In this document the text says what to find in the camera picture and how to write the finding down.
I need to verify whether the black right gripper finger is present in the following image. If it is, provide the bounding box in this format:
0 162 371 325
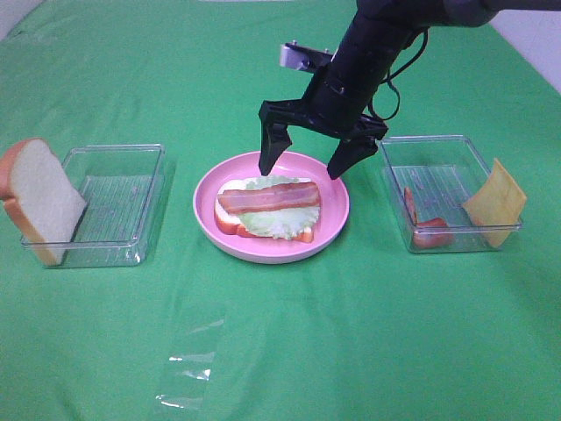
259 122 292 175
327 138 378 180

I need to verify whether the clear plastic container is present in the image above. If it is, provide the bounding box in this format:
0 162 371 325
21 144 173 268
380 135 522 253

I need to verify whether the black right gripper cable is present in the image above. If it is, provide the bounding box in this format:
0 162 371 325
370 28 430 121

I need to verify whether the clear plastic film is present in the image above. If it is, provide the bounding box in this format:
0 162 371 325
150 302 226 420

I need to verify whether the green lettuce leaf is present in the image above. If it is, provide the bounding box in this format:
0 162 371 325
230 175 321 242

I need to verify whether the green tablecloth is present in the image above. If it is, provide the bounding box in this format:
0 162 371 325
1 1 560 420

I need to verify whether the bacon strip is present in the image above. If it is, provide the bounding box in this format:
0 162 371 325
403 187 453 249
217 182 321 214

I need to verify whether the pink round plate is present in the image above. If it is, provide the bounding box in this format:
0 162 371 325
193 151 350 264

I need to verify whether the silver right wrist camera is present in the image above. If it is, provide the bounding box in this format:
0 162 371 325
279 41 333 73

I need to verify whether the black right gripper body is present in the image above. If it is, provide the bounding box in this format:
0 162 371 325
259 65 387 140

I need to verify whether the clear right plastic container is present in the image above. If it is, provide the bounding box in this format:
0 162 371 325
380 135 522 253

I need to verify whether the yellow cheese slice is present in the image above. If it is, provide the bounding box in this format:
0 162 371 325
462 158 527 248

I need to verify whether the bread slice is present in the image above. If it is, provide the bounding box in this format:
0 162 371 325
214 179 304 242
1 138 87 266

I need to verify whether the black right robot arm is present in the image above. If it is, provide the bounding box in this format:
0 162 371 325
259 1 506 179

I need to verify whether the clear left plastic container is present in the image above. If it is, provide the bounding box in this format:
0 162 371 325
21 144 173 268

